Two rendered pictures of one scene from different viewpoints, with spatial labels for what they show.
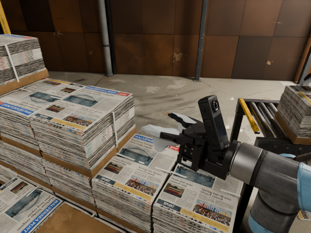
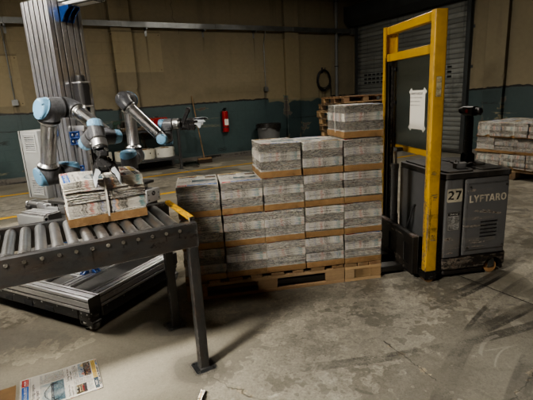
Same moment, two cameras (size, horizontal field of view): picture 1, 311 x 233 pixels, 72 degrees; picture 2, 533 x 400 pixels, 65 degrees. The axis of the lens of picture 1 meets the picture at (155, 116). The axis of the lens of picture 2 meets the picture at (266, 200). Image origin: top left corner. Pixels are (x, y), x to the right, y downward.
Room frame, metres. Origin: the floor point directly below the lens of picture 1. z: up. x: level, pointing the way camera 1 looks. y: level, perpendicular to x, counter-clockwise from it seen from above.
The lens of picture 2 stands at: (3.27, -1.47, 1.37)
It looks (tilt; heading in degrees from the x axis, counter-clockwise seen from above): 14 degrees down; 145
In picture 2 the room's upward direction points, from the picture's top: 3 degrees counter-clockwise
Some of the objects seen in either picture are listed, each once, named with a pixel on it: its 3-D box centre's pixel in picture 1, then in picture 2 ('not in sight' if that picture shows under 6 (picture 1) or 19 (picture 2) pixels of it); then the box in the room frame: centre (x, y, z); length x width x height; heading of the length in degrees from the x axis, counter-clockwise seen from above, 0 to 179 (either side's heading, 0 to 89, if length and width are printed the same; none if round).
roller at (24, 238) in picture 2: not in sight; (24, 243); (1.12, -1.33, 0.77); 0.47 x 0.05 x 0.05; 173
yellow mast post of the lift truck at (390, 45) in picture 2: not in sight; (389, 140); (1.02, 1.38, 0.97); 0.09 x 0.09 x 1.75; 64
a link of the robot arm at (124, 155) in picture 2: not in sight; (128, 159); (0.22, -0.53, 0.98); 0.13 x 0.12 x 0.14; 143
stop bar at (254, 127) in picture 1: (247, 113); (178, 209); (1.22, -0.61, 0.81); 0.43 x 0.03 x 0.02; 173
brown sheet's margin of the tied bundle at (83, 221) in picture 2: not in sight; (82, 214); (1.01, -1.05, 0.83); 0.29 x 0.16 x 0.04; 173
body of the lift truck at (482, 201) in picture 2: not in sight; (449, 212); (1.47, 1.57, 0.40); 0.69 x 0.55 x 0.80; 154
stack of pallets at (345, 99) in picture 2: not in sight; (351, 125); (-3.33, 5.61, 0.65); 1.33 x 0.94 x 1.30; 87
